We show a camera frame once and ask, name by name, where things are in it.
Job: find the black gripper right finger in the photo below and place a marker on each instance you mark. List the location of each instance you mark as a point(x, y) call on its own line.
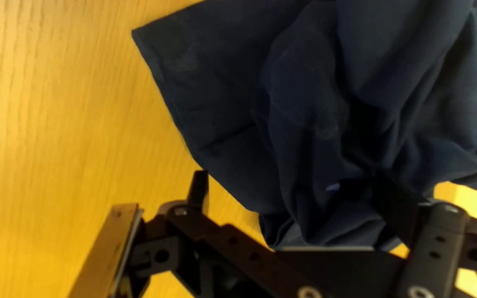
point(410, 221)

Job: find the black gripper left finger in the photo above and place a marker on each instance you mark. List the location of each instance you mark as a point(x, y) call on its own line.
point(107, 251)

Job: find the dark blue cloth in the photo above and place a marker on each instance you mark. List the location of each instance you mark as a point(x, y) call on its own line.
point(332, 84)

